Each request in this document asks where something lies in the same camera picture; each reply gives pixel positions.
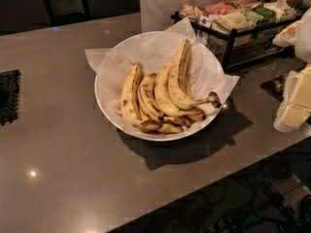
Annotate colourful printed mat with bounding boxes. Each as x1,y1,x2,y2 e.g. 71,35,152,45
260,74,288,102

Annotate white paper liner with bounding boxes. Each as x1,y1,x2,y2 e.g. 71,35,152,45
84,17,241,138

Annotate assorted sugar packets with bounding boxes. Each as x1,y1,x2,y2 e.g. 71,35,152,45
179,0,296,34

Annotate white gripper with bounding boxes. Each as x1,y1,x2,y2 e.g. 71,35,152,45
272,8,311,133

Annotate white bowl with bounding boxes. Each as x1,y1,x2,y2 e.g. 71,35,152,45
93,30,222,143

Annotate spotted yellow banana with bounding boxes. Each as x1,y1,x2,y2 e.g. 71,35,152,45
154,62,206,121
138,73,164,121
168,40,221,110
121,64,161,133

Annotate black chair frame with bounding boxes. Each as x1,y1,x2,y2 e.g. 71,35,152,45
43,0,91,26

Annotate black wire condiment rack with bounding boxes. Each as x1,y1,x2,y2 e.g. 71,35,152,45
170,0,311,73

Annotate black mesh mat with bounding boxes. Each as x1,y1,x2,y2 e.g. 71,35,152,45
0,70,20,126

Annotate bottom hidden yellow banana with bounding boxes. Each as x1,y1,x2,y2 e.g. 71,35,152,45
156,109,207,135

